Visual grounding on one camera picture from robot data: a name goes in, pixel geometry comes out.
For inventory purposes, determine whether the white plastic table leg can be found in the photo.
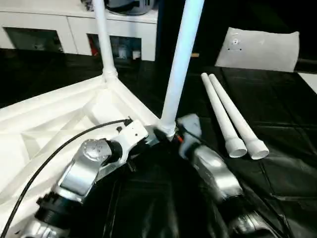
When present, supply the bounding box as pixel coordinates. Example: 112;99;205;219
200;72;248;159
92;0;119;83
208;74;270;161
158;0;205;138

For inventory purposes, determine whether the white plastic table top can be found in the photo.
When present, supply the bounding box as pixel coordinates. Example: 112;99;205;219
0;74;165;235

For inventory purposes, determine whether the black work mat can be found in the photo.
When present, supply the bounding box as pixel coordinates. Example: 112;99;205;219
0;48;317;238

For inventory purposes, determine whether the red bottle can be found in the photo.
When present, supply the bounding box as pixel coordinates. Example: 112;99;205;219
89;37;99;55

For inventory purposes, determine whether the white cushion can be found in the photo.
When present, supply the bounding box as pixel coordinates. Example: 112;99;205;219
214;26;301;73

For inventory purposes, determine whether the grey clutter on cabinet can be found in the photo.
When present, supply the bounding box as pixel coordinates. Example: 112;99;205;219
80;0;158;15

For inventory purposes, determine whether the white flat board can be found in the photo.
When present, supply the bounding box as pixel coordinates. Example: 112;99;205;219
297;72;317;95

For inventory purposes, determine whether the white cabinet with glass doors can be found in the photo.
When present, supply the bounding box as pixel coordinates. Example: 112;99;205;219
0;0;159;62

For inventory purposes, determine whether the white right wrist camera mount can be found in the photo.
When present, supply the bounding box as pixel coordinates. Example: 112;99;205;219
175;114;205;160

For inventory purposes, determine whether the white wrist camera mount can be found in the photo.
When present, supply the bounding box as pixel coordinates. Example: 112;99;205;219
175;114;205;160
115;120;150;160

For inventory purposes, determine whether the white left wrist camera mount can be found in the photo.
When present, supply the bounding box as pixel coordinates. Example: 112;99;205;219
115;120;150;160

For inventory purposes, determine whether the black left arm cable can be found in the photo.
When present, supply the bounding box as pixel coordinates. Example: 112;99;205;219
0;118;133;238

